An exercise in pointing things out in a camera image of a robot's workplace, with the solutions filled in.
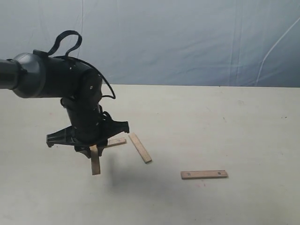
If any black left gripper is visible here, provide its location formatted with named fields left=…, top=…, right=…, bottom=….
left=46, top=105, right=129, bottom=159

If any diagonal wooden stick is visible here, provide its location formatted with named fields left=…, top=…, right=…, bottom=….
left=129, top=133, right=152, bottom=164

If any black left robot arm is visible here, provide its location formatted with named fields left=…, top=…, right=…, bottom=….
left=0, top=50, right=129, bottom=158

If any short wooden stick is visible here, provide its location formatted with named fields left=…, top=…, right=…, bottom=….
left=106, top=137, right=127, bottom=148

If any wooden stick with holes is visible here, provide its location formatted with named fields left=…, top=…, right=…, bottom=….
left=180, top=170, right=228, bottom=180

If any blue grey backdrop cloth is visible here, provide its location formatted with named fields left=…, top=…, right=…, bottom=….
left=0, top=0, right=300, bottom=87

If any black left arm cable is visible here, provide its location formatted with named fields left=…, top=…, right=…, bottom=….
left=48, top=30, right=116, bottom=99

